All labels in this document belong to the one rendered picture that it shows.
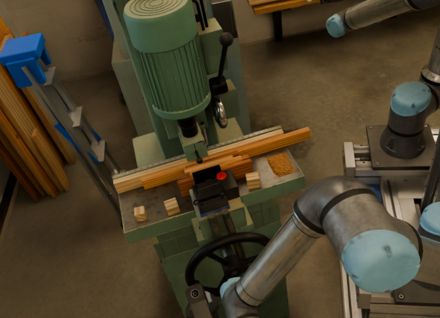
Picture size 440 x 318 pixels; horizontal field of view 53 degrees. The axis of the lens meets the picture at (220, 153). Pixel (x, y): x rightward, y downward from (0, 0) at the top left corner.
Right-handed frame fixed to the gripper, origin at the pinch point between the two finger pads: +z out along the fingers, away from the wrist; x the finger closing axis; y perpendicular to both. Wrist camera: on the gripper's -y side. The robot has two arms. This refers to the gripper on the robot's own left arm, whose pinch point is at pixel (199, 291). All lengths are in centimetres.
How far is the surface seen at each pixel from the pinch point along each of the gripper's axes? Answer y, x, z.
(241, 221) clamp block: -11.1, 18.3, 10.3
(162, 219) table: -17.4, -4.7, 18.0
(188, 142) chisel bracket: -37.2, 11.0, 21.5
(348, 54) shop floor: -15, 150, 230
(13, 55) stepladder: -83, -45, 80
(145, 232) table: -15.0, -11.2, 18.6
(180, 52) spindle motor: -64, 17, 2
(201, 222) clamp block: -16.6, 7.1, 7.2
